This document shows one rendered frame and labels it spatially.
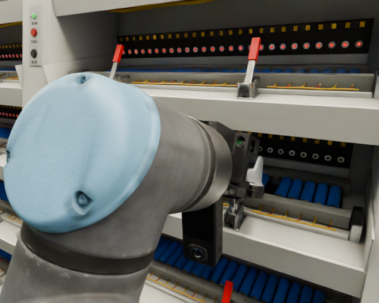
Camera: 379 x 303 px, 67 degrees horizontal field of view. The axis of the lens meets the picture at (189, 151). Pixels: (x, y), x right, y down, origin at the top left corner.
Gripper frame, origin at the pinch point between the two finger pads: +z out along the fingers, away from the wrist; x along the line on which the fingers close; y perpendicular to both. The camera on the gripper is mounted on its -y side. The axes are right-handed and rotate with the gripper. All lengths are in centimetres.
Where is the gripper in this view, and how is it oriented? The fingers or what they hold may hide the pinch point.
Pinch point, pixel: (244, 188)
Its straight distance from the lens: 48.6
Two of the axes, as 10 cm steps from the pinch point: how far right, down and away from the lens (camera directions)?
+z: 4.6, 1.2, 8.8
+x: -8.7, -1.4, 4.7
